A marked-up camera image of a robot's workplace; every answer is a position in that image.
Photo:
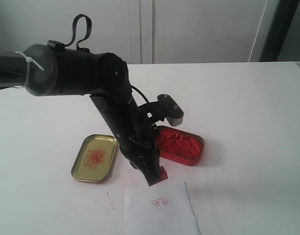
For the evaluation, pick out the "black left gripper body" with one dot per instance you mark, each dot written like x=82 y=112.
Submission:
x=133 y=150

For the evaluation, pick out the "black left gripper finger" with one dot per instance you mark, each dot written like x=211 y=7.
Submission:
x=155 y=166
x=148 y=169

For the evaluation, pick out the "red plastic stamp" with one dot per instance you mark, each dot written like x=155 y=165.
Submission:
x=162 y=175

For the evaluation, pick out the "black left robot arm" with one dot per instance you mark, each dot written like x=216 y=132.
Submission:
x=53 y=70

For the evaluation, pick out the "red ink pad tin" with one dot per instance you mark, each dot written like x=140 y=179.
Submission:
x=179 y=146

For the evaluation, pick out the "white paper sheet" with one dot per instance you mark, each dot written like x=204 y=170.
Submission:
x=162 y=209

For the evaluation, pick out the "gold tin lid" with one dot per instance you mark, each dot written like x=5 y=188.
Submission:
x=95 y=158

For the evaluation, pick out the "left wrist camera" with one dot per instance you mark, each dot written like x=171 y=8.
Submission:
x=171 y=110

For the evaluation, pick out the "white cable tie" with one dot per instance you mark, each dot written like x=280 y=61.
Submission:
x=28 y=61

